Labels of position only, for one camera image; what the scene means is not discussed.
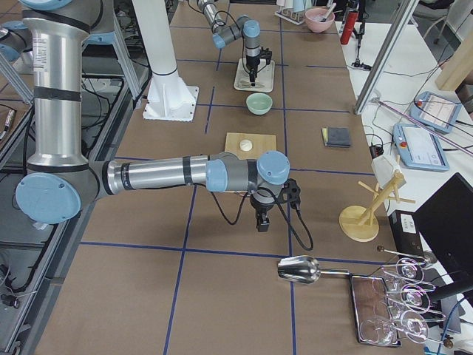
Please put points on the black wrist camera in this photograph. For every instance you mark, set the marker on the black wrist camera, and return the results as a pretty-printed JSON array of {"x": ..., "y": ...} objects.
[
  {"x": 265, "y": 55},
  {"x": 291, "y": 194}
]

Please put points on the wooden mug tree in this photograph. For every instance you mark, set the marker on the wooden mug tree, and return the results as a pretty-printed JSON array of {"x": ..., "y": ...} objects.
[{"x": 359, "y": 223}]

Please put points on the bamboo cutting board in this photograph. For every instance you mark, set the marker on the bamboo cutting board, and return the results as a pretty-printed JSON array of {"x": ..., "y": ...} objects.
[{"x": 261, "y": 144}]

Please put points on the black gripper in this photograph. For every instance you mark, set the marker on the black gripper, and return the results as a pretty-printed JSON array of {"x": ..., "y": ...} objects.
[
  {"x": 260, "y": 208},
  {"x": 252, "y": 63}
]

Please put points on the teach pendant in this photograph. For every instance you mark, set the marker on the teach pendant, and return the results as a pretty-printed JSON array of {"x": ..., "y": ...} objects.
[
  {"x": 435, "y": 111},
  {"x": 419, "y": 149}
]

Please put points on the white bear tray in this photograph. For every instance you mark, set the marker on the white bear tray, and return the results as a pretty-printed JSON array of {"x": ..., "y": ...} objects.
[{"x": 264, "y": 78}]

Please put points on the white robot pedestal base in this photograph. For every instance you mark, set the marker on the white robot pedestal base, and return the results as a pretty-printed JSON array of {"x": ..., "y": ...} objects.
[{"x": 168, "y": 98}]

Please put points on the white wire cup rack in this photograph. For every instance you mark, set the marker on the white wire cup rack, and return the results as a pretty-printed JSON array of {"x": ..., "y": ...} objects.
[{"x": 290, "y": 16}]

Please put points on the yellow sponge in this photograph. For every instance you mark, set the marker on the yellow sponge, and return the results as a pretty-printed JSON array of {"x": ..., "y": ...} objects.
[{"x": 324, "y": 132}]

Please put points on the dark tray with glasses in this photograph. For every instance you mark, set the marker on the dark tray with glasses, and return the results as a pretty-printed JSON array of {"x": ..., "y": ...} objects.
[{"x": 368, "y": 295}]

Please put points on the pink bowl of ice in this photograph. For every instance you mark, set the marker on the pink bowl of ice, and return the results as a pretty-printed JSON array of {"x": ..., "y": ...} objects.
[{"x": 316, "y": 19}]

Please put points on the metal muddler in bowl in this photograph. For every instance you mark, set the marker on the metal muddler in bowl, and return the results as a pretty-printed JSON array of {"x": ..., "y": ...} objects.
[{"x": 329, "y": 11}]

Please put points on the white steamed bun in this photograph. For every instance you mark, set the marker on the white steamed bun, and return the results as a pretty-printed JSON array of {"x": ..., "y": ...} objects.
[{"x": 245, "y": 145}]

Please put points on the red cylinder bottle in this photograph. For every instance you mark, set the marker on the red cylinder bottle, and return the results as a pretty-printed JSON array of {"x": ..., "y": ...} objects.
[{"x": 348, "y": 27}]

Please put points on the grey folded cloth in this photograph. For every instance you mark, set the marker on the grey folded cloth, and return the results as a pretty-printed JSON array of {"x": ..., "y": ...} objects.
[{"x": 338, "y": 137}]

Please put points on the near teach pendant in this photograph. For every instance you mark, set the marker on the near teach pendant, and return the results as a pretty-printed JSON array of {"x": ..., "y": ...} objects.
[{"x": 419, "y": 149}]

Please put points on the light green bowl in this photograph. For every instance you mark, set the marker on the light green bowl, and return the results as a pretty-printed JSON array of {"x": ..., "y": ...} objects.
[{"x": 259, "y": 103}]

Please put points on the aluminium frame post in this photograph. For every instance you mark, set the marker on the aluminium frame post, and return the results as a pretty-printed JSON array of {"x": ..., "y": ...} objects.
[{"x": 401, "y": 20}]

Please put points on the metal ice scoop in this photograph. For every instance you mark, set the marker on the metal ice scoop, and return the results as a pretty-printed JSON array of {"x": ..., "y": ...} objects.
[{"x": 305, "y": 269}]

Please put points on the far teach pendant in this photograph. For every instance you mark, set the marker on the far teach pendant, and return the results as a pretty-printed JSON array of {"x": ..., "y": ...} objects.
[{"x": 435, "y": 111}]

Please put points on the black monitor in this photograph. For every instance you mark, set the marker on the black monitor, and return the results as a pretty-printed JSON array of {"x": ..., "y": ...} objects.
[{"x": 445, "y": 222}]

